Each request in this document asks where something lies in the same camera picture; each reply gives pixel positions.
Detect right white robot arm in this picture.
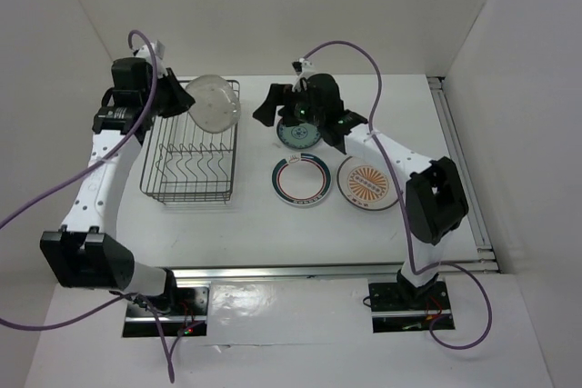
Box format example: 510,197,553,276
253,73,468,308

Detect orange sunburst plate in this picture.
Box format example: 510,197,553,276
336,156,398,212

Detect blue patterned plate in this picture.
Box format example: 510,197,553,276
276,119,321,150

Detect grey wire dish rack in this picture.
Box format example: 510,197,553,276
138,79,241,204

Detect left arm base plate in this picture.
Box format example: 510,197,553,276
122,286,210,338

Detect green red rimmed plate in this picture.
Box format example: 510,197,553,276
271,153,332,207

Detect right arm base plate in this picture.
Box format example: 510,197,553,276
362,281,455,333

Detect clear glass plate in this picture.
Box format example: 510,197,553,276
186,75,241,134

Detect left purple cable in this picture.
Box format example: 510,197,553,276
0,30,178,383

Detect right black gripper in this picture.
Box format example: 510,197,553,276
253,84,324,127

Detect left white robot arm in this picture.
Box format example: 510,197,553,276
40,42,195,314

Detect aluminium frame rail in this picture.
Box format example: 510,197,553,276
70,75,501,281

